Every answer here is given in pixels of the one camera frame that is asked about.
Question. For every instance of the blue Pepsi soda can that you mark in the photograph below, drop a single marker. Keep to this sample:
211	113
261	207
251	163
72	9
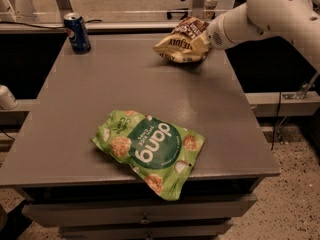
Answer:
77	33

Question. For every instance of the lower grey cabinet drawer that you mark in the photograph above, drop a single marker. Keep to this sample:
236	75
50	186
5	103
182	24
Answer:
152	231

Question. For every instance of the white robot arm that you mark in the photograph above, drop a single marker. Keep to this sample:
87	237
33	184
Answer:
293	20

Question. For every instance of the white cylinder at left edge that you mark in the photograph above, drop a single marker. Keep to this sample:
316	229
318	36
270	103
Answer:
7	99

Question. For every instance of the green rice chip bag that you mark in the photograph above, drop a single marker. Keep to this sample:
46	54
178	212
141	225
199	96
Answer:
162	154

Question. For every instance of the grey cabinet drawer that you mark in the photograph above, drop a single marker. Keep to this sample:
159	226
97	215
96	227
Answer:
152	231
139	211

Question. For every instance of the grey metal rail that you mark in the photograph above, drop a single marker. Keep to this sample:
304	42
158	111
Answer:
93	27

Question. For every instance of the brown and yellow chip bag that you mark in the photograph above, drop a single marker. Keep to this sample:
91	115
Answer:
188	42

